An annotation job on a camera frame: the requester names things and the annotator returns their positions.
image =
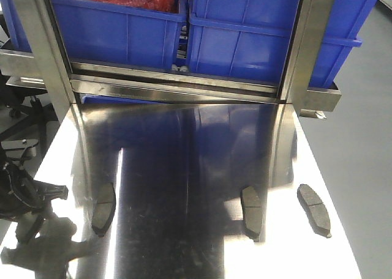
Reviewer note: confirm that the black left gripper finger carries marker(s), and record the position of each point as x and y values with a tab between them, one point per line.
30	224
51	191

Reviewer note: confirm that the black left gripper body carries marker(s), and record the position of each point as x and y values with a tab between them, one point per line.
19	192

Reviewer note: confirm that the brake pad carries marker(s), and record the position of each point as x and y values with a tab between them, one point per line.
252	212
21	241
315	210
104	209

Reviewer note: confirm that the far left blue bin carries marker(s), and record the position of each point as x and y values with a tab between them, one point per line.
16	32

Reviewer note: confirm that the left blue plastic bin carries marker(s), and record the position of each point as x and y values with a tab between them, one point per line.
101	31

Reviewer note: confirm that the blue plastic bin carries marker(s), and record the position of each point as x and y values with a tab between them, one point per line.
249	39
101	31

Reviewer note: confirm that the right blue plastic bin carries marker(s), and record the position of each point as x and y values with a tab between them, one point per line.
249	39

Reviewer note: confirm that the stainless steel shelf frame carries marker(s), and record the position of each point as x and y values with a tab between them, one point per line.
48	67

